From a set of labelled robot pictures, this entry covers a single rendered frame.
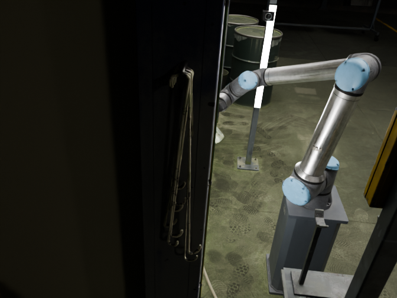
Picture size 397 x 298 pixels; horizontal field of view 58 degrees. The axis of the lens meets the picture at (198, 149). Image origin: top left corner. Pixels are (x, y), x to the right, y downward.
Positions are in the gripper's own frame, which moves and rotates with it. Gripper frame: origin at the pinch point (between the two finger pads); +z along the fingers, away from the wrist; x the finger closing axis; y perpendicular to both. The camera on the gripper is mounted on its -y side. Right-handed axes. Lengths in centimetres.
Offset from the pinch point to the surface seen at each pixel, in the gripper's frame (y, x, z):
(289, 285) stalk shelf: -32, -61, 42
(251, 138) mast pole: 91, -55, -117
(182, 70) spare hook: -75, 21, 60
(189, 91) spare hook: -72, 17, 59
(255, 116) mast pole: 76, -40, -121
